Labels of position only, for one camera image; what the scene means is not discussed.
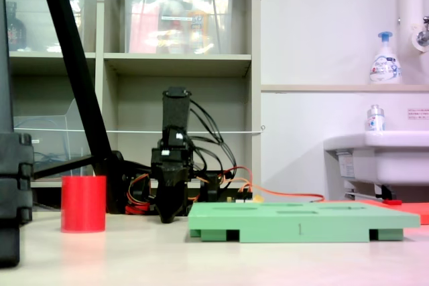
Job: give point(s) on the red cylinder block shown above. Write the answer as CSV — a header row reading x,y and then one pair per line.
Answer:
x,y
83,204

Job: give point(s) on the small circuit board with connectors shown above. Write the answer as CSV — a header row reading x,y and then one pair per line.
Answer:
x,y
243,200

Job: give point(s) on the green shape sorter board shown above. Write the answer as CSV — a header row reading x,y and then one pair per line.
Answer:
x,y
268,225

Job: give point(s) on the black tripod brace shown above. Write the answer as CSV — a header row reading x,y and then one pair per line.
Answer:
x,y
63,166

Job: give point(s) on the clear file box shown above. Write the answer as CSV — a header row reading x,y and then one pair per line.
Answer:
x,y
50,138

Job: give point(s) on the beige shelf unit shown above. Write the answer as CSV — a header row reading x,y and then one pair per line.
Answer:
x,y
256,65

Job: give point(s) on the pink package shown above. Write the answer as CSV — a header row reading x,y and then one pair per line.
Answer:
x,y
144,31

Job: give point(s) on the notched black tripod leg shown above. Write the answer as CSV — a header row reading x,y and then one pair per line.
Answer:
x,y
10,199

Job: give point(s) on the clear plastic bin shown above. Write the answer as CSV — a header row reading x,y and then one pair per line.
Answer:
x,y
40,24
221,31

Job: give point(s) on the bottle with orange label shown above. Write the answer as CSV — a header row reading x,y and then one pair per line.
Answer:
x,y
198,21

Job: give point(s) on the black sink support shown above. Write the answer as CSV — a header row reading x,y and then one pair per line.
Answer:
x,y
387,193

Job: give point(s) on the small clear bottle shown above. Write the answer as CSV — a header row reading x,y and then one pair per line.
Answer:
x,y
375,120

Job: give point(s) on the small red bar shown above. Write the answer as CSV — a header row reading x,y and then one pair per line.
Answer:
x,y
393,202

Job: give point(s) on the dark glass bottle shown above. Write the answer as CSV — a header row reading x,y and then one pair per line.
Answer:
x,y
16,31

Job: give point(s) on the white sink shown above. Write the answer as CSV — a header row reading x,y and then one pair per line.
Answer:
x,y
395,162

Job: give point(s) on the white soap pump bottle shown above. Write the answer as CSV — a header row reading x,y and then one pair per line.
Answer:
x,y
385,68

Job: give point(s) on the metal faucet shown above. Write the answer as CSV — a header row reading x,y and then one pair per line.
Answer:
x,y
423,36

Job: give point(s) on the red base mount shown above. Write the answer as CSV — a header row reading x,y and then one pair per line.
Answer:
x,y
137,209

